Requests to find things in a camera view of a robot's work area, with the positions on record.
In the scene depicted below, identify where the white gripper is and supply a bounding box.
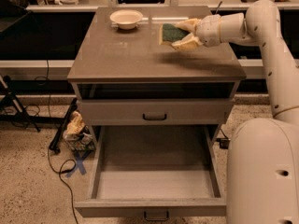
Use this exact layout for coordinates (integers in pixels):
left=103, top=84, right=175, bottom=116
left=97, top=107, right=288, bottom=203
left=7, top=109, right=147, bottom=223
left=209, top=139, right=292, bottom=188
left=171, top=15, right=221, bottom=51

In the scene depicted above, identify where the green yellow sponge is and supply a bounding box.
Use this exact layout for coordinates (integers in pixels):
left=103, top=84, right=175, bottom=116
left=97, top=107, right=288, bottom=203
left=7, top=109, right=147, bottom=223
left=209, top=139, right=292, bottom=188
left=159, top=23, right=188, bottom=46

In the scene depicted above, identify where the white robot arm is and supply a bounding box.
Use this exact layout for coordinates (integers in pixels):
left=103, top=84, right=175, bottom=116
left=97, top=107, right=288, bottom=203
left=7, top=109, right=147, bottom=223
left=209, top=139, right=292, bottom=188
left=176, top=0, right=299, bottom=224

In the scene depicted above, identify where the grey drawer cabinet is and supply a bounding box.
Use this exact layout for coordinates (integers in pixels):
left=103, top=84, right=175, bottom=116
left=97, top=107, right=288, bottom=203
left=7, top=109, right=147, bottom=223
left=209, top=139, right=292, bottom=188
left=66, top=6, right=248, bottom=218

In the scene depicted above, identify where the closed grey top drawer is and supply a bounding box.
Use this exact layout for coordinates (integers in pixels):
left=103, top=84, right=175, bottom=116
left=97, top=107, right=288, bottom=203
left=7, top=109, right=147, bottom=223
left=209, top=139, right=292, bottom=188
left=78, top=99, right=234, bottom=126

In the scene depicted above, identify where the open grey middle drawer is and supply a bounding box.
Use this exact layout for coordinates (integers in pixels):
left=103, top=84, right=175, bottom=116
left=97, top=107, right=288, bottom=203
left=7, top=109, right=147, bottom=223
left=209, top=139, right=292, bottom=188
left=75, top=125, right=226, bottom=218

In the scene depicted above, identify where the white paper bowl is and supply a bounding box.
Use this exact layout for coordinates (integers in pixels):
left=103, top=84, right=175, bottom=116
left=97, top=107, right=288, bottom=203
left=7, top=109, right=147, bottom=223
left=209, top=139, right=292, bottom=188
left=109, top=9, right=143, bottom=30

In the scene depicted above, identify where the black power adapter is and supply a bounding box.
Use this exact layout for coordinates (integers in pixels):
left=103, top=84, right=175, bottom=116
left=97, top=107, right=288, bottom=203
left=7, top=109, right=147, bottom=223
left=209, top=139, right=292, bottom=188
left=216, top=138, right=230, bottom=149

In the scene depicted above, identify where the black tripod stand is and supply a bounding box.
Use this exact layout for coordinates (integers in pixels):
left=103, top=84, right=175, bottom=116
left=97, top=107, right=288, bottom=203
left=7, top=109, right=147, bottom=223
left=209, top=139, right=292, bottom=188
left=0, top=75, right=40, bottom=132

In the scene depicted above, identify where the black drawer handle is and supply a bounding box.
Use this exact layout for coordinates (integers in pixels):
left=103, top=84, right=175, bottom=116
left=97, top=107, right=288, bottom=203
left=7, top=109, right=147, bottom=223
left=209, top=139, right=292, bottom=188
left=142, top=114, right=167, bottom=121

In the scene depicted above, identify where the black floor cable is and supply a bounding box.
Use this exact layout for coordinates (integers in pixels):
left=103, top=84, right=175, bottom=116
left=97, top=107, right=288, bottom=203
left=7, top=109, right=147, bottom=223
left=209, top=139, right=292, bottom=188
left=46, top=147, right=80, bottom=224

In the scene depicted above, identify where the metal lower drawer handle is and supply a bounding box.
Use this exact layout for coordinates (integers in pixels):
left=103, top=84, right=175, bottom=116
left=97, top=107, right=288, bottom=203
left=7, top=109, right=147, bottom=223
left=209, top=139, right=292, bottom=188
left=143, top=211, right=169, bottom=222

